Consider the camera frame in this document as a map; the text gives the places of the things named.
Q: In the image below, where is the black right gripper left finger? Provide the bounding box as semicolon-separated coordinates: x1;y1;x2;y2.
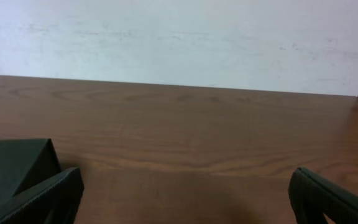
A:
0;167;85;224

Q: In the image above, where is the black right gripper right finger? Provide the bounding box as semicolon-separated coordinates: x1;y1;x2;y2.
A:
288;167;358;224

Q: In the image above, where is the dark green box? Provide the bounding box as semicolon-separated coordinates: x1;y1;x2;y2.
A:
0;139;62;204

